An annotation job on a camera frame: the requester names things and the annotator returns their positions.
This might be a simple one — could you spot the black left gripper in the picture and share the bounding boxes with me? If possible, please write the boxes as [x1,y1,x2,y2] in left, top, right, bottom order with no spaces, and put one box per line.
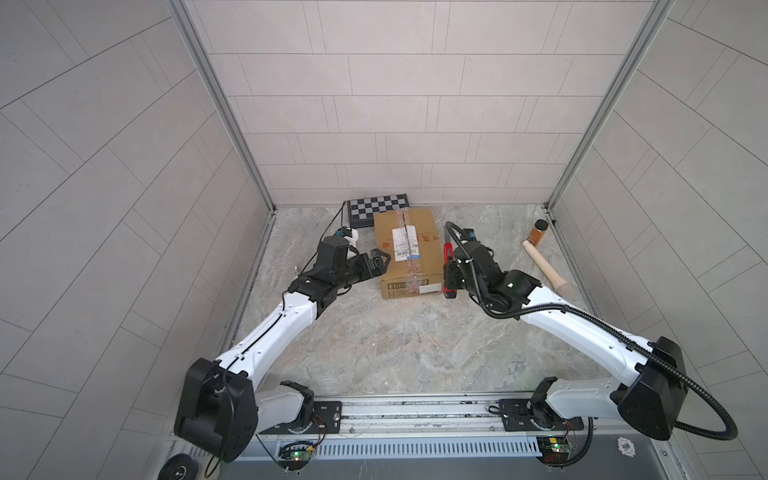
[329,250,391,291]

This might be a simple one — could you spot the red utility knife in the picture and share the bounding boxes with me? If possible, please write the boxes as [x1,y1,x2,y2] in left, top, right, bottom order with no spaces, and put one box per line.
[442,240,457,299]

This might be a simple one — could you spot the brown cardboard express box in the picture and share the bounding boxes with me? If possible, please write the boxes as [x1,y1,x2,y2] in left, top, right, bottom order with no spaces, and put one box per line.
[374,207,444,300]

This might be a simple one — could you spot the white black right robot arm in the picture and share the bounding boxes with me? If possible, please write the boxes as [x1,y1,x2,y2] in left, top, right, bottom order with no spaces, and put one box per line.
[444,240,687,440]

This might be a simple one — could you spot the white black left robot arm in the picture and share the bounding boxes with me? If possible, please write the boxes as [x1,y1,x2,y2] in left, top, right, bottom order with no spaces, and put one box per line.
[173,236,391,462]

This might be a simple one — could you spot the black white chessboard case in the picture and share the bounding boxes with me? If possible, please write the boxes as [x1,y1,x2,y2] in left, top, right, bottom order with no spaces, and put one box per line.
[346,194,410,229]

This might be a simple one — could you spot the brown spice jar black lid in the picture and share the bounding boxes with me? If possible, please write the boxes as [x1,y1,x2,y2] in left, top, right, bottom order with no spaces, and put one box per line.
[527,219,549,247]

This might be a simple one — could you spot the wooden rolling pin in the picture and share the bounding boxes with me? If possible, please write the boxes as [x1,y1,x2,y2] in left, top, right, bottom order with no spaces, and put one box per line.
[521,240,574,300]

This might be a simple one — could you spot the right green circuit board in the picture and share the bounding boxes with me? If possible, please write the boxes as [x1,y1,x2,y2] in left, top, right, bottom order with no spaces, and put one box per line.
[536,436,572,464]

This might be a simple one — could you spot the green circuit board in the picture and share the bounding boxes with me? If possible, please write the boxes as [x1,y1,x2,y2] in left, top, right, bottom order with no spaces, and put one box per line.
[279,441,317,462]
[536,436,572,464]

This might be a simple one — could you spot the left green circuit board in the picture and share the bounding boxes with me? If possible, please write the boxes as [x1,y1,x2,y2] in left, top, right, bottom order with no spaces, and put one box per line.
[279,441,317,462]

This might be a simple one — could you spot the white round sticker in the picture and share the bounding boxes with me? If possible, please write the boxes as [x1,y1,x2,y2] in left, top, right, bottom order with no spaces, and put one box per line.
[617,437,636,458]

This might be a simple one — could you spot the black wheel roller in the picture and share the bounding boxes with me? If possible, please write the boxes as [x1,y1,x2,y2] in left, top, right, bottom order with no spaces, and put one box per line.
[156,453,200,480]

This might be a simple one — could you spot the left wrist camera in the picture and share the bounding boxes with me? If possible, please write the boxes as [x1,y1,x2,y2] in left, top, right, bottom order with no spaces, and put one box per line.
[335,226,359,247]

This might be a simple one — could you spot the aluminium mounting rail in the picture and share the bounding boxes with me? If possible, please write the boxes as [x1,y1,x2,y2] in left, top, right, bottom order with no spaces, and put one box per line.
[167,392,670,445]

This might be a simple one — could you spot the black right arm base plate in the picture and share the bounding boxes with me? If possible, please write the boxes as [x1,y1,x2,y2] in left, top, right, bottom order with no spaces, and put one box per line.
[496,399,585,432]

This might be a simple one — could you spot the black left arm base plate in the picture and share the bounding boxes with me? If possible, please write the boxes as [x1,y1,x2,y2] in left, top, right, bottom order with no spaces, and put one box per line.
[259,400,343,435]

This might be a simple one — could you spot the black corrugated cable conduit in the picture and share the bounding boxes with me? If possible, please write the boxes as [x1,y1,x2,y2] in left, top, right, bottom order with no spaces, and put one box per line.
[444,221,739,442]

